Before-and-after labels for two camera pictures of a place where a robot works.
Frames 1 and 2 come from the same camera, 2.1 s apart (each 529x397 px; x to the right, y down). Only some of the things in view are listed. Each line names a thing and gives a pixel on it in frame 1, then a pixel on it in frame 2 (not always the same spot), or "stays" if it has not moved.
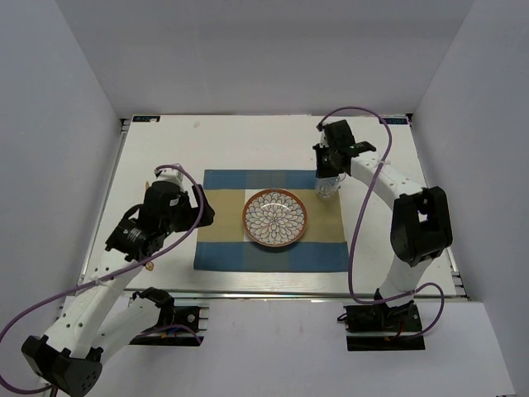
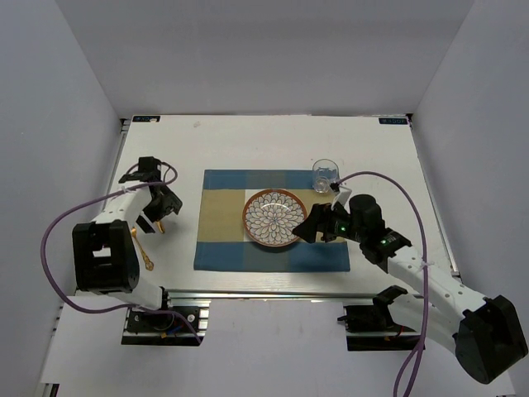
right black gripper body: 326,164 → 337,223
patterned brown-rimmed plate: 275,217 stays
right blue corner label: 396,121 stays
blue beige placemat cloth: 226,245 stays
